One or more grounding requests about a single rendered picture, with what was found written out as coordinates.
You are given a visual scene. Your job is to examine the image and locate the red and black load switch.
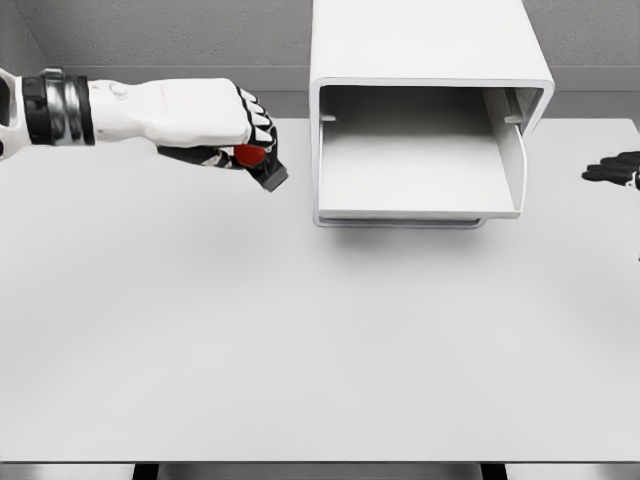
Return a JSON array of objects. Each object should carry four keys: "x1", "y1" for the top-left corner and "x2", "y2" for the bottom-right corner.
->
[{"x1": 233, "y1": 143, "x2": 290, "y2": 194}]

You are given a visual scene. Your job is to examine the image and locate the white tabletop storage cabinet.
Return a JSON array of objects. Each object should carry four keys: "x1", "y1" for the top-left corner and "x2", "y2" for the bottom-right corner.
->
[{"x1": 309, "y1": 0, "x2": 556, "y2": 230}]

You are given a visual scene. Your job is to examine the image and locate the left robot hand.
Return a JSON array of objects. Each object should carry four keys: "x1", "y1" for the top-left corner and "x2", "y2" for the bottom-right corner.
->
[{"x1": 141, "y1": 78, "x2": 280, "y2": 177}]

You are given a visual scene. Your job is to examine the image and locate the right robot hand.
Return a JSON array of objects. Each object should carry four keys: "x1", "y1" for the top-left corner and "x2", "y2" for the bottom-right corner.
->
[{"x1": 581, "y1": 151, "x2": 640, "y2": 190}]

